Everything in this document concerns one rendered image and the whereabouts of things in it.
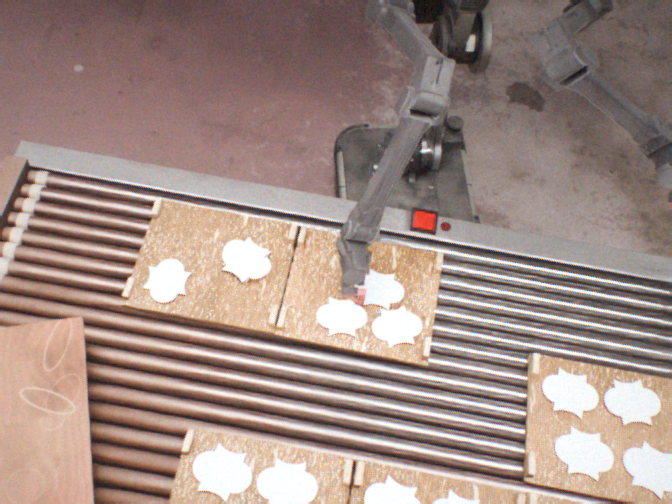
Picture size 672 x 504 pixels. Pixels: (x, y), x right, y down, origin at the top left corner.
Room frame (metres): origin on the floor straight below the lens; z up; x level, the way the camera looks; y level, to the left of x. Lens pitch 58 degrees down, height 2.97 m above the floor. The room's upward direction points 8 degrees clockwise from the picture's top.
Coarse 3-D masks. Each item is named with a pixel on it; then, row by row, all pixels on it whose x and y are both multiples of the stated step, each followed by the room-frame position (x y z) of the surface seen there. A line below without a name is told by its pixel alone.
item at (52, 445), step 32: (64, 320) 0.89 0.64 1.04; (0, 352) 0.78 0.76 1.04; (32, 352) 0.80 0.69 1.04; (64, 352) 0.81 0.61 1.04; (0, 384) 0.71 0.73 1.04; (32, 384) 0.72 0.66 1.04; (64, 384) 0.73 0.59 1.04; (0, 416) 0.63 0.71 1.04; (32, 416) 0.64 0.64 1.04; (64, 416) 0.65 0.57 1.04; (0, 448) 0.56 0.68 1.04; (32, 448) 0.57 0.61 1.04; (64, 448) 0.58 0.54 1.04; (0, 480) 0.49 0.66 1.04; (32, 480) 0.50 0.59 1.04; (64, 480) 0.51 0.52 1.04
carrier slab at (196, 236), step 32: (160, 224) 1.27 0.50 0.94; (192, 224) 1.29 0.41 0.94; (224, 224) 1.30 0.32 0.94; (256, 224) 1.32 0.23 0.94; (288, 224) 1.33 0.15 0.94; (160, 256) 1.17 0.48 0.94; (192, 256) 1.18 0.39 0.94; (288, 256) 1.23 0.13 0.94; (192, 288) 1.08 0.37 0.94; (224, 288) 1.10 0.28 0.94; (256, 288) 1.11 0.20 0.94; (224, 320) 1.00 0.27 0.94; (256, 320) 1.02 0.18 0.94
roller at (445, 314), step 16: (16, 240) 1.17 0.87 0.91; (32, 240) 1.17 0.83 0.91; (48, 240) 1.18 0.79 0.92; (64, 240) 1.18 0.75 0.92; (80, 240) 1.19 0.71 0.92; (96, 256) 1.16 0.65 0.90; (112, 256) 1.16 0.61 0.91; (128, 256) 1.16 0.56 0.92; (448, 320) 1.12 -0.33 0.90; (464, 320) 1.12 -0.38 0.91; (480, 320) 1.12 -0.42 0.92; (496, 320) 1.13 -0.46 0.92; (512, 320) 1.14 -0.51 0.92; (528, 336) 1.11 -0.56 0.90; (544, 336) 1.11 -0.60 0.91; (560, 336) 1.11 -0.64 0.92; (576, 336) 1.12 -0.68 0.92; (592, 336) 1.12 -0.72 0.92; (624, 352) 1.10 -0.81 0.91; (640, 352) 1.10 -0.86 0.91; (656, 352) 1.11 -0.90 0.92
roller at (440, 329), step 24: (48, 264) 1.11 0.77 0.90; (72, 264) 1.12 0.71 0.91; (96, 264) 1.12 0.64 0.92; (120, 264) 1.14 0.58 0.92; (456, 336) 1.07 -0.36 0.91; (480, 336) 1.08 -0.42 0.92; (504, 336) 1.09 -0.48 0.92; (576, 360) 1.05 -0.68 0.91; (600, 360) 1.06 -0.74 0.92; (624, 360) 1.07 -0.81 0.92
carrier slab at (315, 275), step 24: (312, 240) 1.29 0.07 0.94; (336, 240) 1.30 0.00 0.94; (312, 264) 1.21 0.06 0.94; (336, 264) 1.22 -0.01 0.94; (384, 264) 1.25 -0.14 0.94; (408, 264) 1.26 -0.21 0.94; (432, 264) 1.27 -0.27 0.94; (288, 288) 1.13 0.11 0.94; (312, 288) 1.14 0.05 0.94; (336, 288) 1.15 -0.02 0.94; (408, 288) 1.18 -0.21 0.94; (432, 288) 1.19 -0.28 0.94; (288, 312) 1.05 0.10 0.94; (312, 312) 1.06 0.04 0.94; (408, 312) 1.11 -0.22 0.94; (432, 312) 1.12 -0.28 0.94; (288, 336) 0.98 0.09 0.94; (312, 336) 0.99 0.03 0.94; (336, 336) 1.00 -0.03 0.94; (360, 336) 1.01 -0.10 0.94; (408, 360) 0.97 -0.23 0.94
